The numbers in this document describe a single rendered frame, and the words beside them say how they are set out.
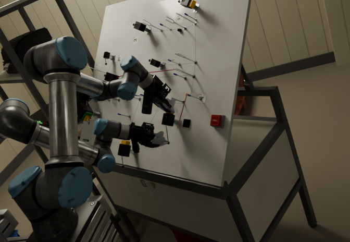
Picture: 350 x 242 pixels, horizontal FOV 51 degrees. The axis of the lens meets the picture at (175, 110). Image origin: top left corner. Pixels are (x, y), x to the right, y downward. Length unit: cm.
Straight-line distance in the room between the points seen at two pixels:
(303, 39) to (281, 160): 247
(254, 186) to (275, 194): 21
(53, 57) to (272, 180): 127
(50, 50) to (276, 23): 331
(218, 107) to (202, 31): 42
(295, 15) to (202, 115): 268
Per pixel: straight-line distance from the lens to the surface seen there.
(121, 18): 245
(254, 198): 186
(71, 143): 116
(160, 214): 229
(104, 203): 147
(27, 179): 121
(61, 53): 119
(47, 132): 149
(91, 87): 152
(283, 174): 207
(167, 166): 183
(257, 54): 438
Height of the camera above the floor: 186
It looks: 24 degrees down
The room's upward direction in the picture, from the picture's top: 24 degrees counter-clockwise
